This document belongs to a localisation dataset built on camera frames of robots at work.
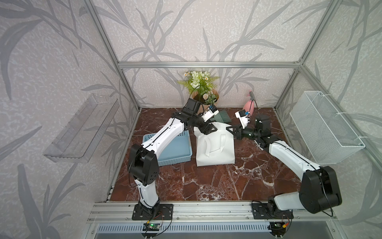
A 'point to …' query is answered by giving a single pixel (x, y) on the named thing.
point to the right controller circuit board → (278, 227)
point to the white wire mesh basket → (328, 138)
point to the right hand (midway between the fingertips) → (227, 127)
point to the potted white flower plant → (202, 86)
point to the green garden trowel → (222, 116)
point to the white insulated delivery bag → (216, 148)
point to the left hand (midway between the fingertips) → (212, 124)
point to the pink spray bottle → (248, 106)
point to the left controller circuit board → (151, 227)
